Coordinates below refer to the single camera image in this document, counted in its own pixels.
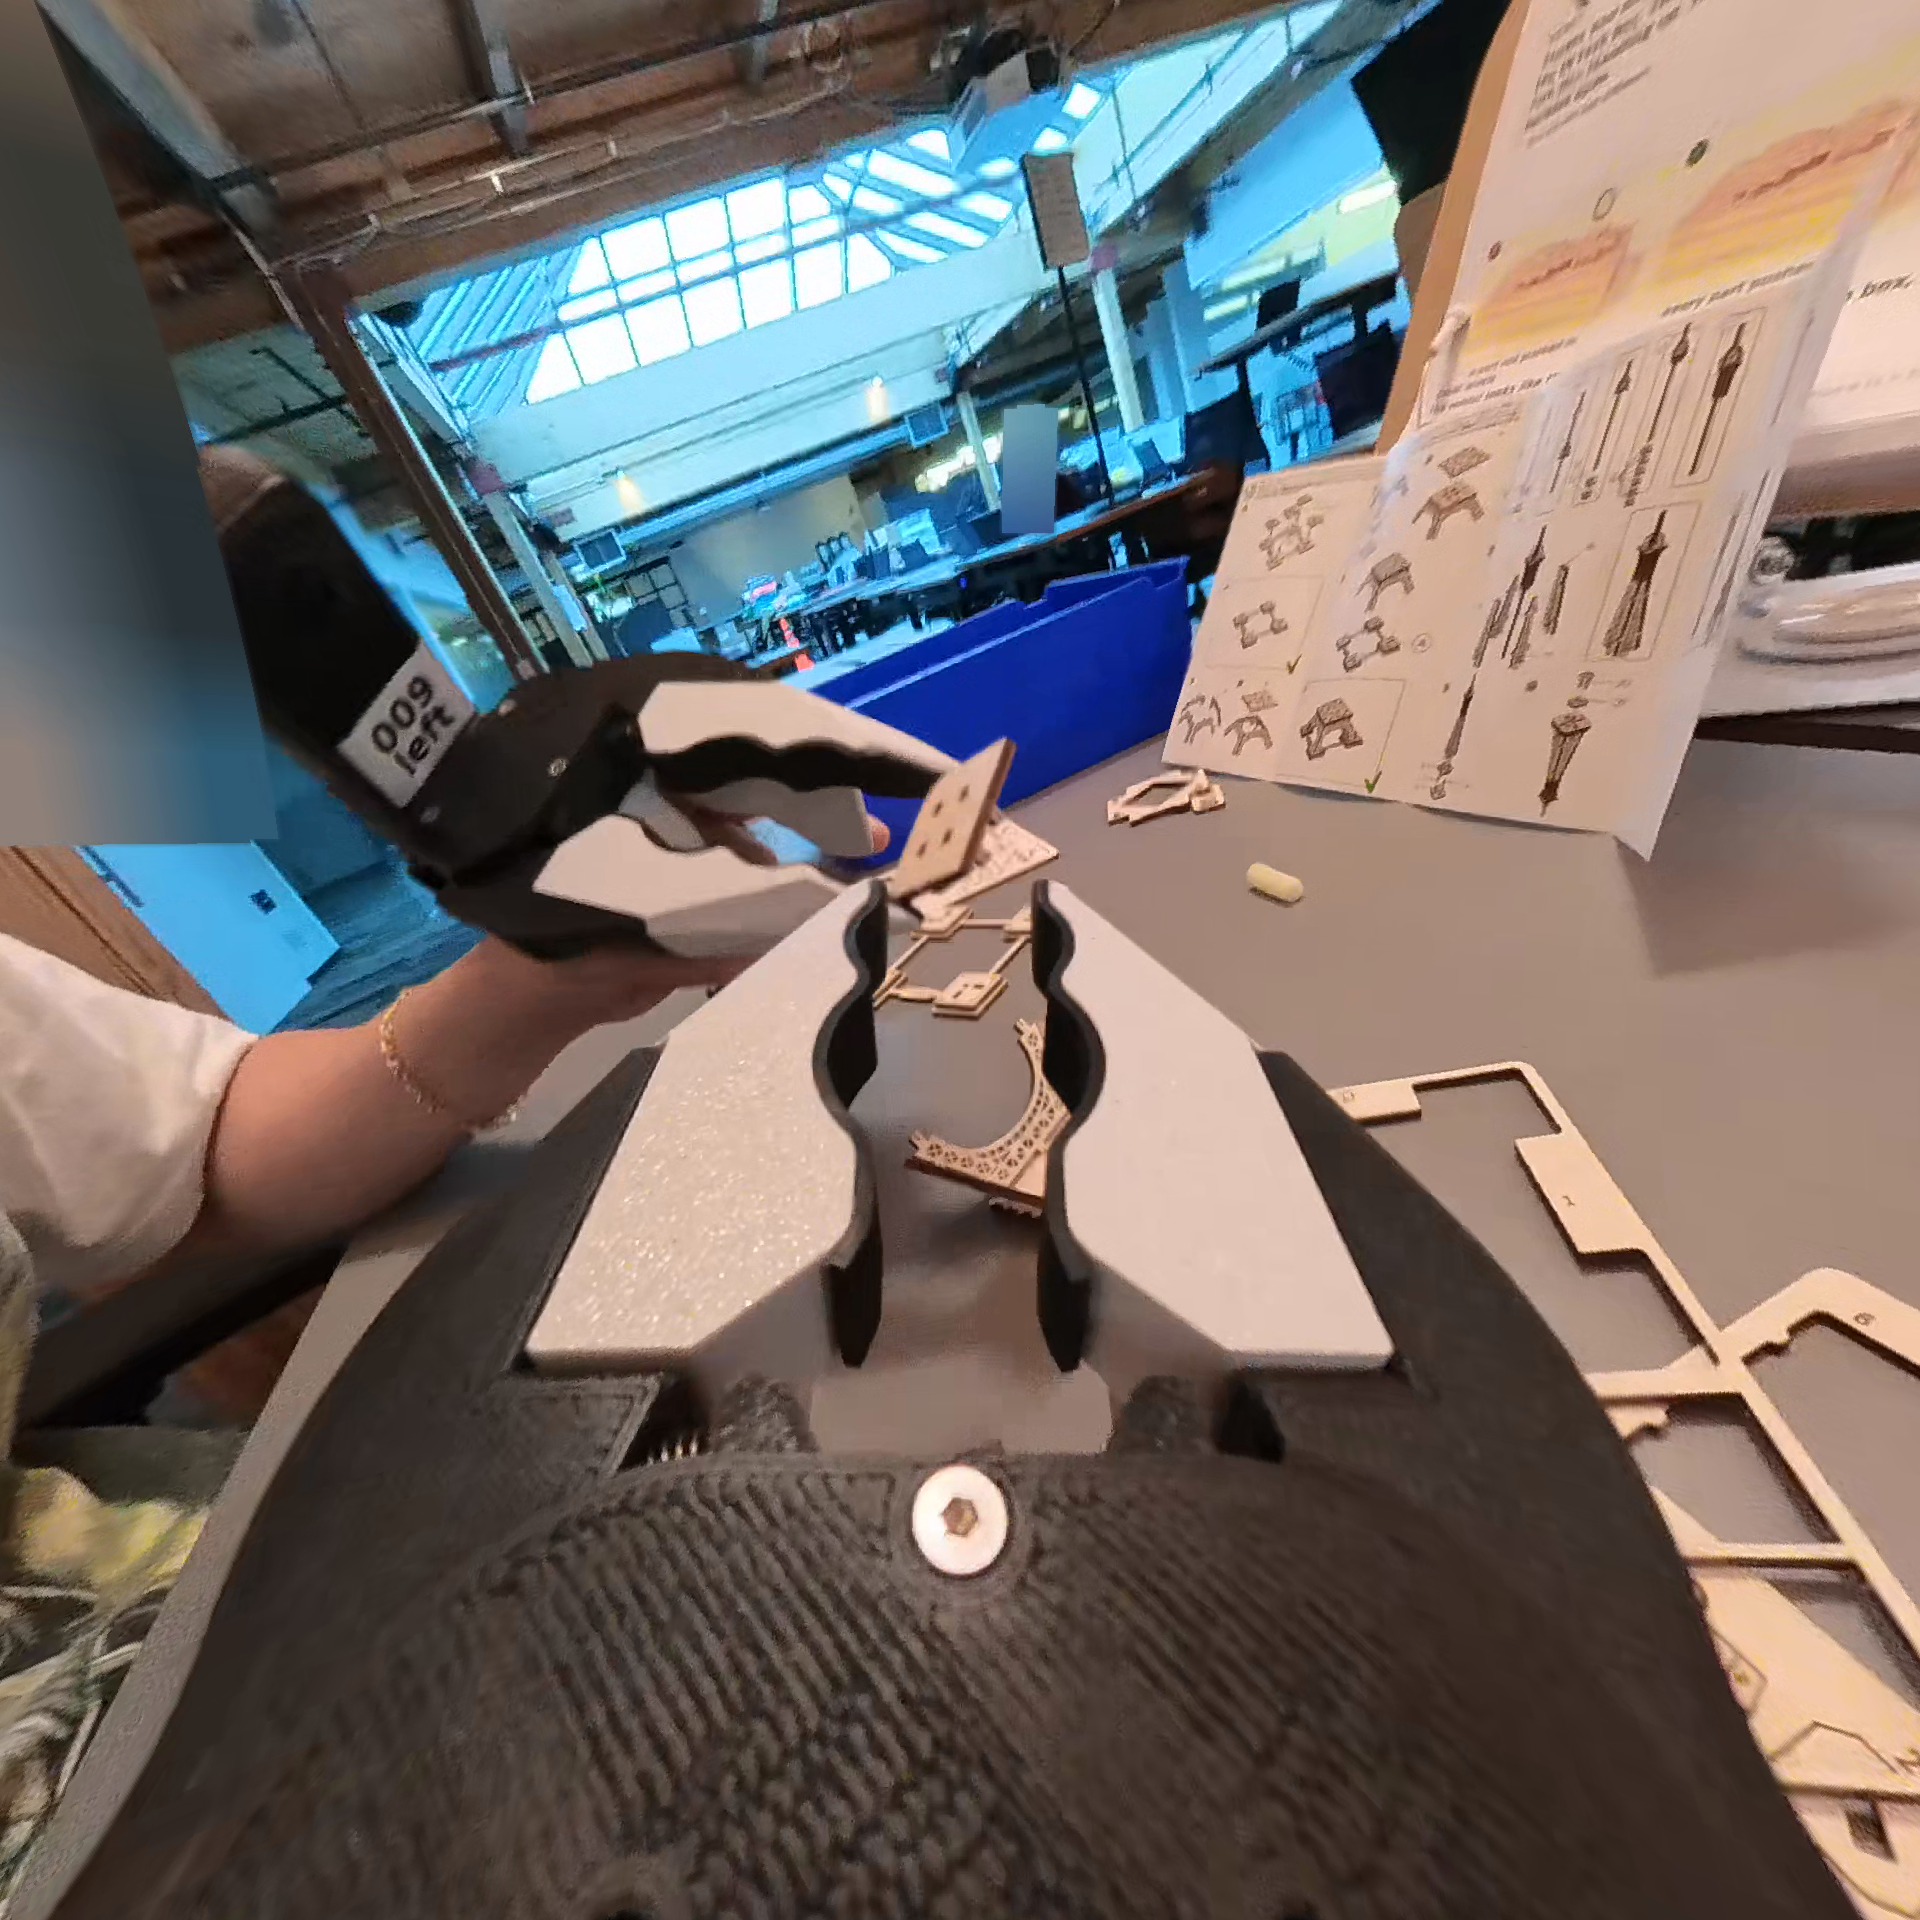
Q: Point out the small pale yellow pellet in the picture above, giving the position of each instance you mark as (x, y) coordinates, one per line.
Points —
(1274, 884)

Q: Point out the wooden arch leg piece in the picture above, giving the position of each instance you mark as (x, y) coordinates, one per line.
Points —
(1005, 1148)

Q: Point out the person's left forearm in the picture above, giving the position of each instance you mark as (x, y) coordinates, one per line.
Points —
(301, 1125)

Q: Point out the square wooden platform piece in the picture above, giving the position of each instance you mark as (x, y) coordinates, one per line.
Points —
(954, 825)

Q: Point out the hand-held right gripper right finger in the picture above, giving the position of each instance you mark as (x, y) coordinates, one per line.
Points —
(1201, 1201)

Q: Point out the patterned clothing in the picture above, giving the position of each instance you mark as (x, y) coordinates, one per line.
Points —
(61, 1576)

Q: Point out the sign on pole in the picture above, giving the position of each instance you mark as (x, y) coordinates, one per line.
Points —
(1052, 212)

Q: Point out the brown board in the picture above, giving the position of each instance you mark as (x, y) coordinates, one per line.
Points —
(1463, 254)

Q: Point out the white shirt sleeve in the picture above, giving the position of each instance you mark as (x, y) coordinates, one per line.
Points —
(106, 1110)

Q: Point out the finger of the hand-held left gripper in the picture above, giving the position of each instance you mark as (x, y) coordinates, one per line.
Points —
(675, 923)
(780, 721)

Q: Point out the empty wooden sheet frame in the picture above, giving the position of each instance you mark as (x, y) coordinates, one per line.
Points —
(1621, 1231)

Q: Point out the person's left hand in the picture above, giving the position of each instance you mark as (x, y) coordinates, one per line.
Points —
(599, 998)

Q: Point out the wooden puzzle parts sheet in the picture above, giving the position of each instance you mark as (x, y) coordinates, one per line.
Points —
(962, 988)

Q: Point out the clear plastic dish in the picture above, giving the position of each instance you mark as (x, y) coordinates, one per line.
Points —
(1846, 609)

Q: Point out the blue plastic bin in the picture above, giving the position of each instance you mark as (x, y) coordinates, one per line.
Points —
(1051, 676)

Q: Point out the folded paper instruction sheet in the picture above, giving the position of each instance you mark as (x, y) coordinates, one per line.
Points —
(1500, 600)

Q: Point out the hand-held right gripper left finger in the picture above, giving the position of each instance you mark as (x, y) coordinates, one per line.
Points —
(705, 1201)

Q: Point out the small wooden puzzle assembly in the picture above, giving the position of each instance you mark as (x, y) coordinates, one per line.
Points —
(1171, 797)

